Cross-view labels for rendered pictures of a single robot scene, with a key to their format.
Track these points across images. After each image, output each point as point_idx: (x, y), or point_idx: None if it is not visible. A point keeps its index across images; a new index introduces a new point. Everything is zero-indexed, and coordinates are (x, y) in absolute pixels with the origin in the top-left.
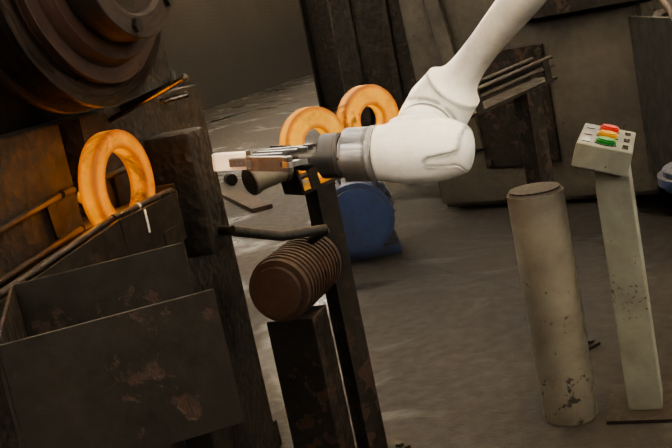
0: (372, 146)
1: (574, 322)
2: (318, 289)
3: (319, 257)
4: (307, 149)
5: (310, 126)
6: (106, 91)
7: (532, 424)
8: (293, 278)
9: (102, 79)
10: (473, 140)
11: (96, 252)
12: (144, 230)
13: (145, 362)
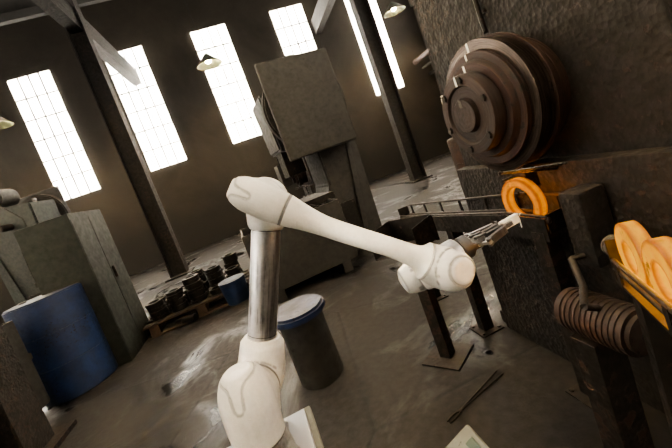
0: None
1: None
2: (570, 327)
3: (582, 316)
4: (469, 237)
5: (622, 239)
6: (500, 164)
7: None
8: (554, 303)
9: (489, 161)
10: (402, 282)
11: (492, 220)
12: (518, 225)
13: None
